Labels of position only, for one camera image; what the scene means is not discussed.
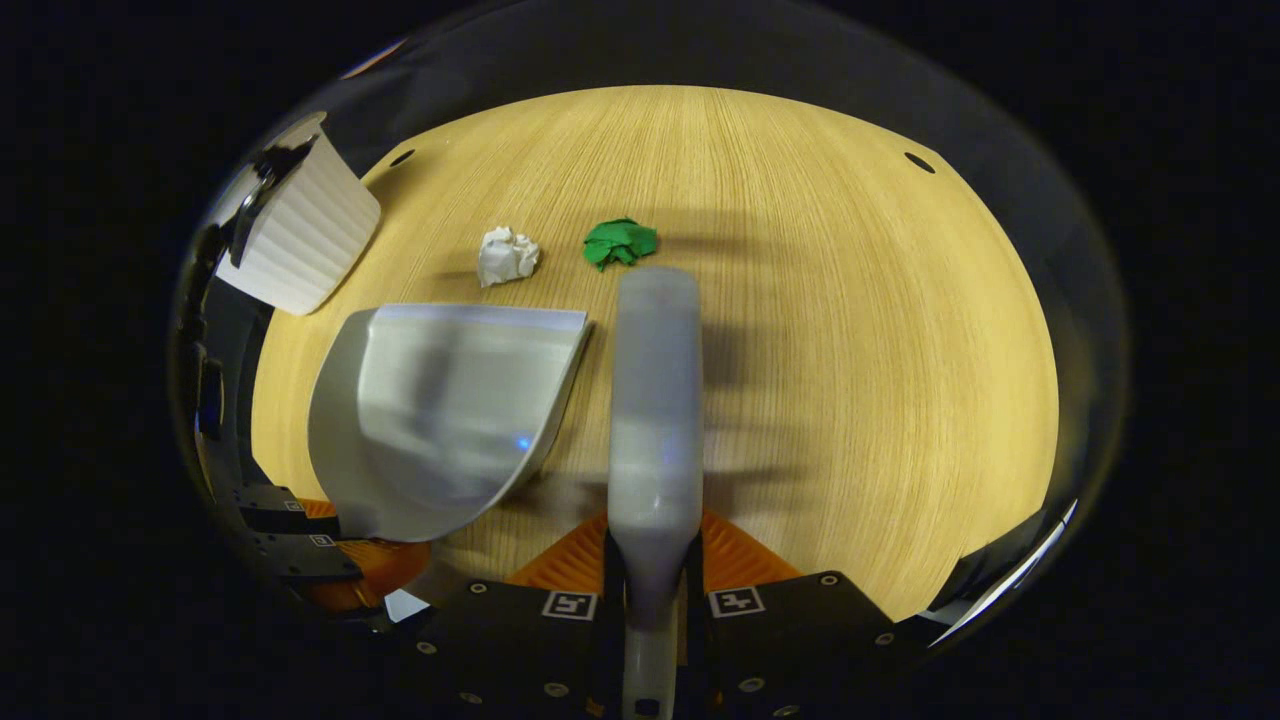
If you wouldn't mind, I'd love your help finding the white paper ball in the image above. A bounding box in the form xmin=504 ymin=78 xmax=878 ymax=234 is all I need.
xmin=476 ymin=225 xmax=543 ymax=290

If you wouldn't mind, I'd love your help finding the green paper ball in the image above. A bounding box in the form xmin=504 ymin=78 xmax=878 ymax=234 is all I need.
xmin=583 ymin=218 xmax=660 ymax=273

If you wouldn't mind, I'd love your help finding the grey dustpan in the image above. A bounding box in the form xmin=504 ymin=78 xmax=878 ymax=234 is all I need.
xmin=307 ymin=303 xmax=594 ymax=545

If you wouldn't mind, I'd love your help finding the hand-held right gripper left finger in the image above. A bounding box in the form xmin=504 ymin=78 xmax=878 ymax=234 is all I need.
xmin=408 ymin=512 xmax=629 ymax=720

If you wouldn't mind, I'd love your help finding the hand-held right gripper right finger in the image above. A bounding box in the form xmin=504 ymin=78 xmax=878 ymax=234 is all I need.
xmin=683 ymin=508 xmax=929 ymax=720

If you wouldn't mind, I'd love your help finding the white ribbed garbage bin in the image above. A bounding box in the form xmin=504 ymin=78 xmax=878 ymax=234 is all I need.
xmin=214 ymin=111 xmax=383 ymax=318

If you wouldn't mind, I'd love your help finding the small grey broom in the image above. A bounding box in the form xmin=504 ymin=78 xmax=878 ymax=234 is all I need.
xmin=606 ymin=266 xmax=706 ymax=720

